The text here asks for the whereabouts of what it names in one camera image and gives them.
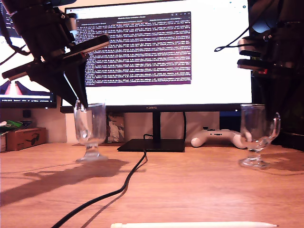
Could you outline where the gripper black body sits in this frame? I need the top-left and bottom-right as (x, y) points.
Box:
(237, 22), (304, 76)
(1, 6), (111, 80)

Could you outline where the small footed glass cup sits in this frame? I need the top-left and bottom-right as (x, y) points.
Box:
(73, 99), (109, 163)
(238, 104), (282, 170)

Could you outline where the white pen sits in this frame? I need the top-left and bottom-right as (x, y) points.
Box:
(110, 221), (278, 228)

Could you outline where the black monitor with code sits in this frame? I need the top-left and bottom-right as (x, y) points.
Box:
(0, 9), (58, 109)

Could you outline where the green snack packet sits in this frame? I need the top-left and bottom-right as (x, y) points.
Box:
(0, 120), (23, 134)

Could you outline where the patterned card box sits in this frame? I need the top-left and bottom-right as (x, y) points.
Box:
(105, 113), (125, 143)

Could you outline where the large black Huawei monitor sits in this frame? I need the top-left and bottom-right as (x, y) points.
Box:
(60, 0), (254, 153)

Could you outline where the cardboard box with sunglasses print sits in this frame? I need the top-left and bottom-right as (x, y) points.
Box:
(6, 127), (48, 152)

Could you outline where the white game controller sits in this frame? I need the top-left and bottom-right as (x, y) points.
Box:
(190, 127), (247, 150)

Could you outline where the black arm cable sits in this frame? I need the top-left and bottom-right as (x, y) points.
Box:
(214, 0), (274, 52)
(0, 9), (33, 67)

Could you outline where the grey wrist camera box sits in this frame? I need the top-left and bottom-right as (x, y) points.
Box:
(237, 38), (265, 58)

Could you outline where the black monitor power cable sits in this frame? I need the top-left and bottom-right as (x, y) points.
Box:
(182, 112), (188, 141)

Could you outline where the black table cable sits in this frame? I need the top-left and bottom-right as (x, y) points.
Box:
(49, 134), (154, 228)

